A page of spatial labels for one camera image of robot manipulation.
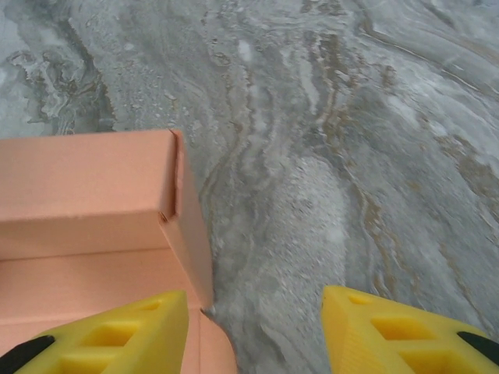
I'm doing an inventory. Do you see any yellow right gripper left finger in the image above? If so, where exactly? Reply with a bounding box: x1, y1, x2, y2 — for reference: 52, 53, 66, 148
0, 290, 190, 374

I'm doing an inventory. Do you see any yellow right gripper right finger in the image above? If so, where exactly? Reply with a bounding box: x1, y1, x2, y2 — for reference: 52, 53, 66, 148
321, 285, 499, 374

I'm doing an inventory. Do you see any orange paper box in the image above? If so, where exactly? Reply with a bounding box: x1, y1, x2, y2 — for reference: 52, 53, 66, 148
0, 129, 238, 374

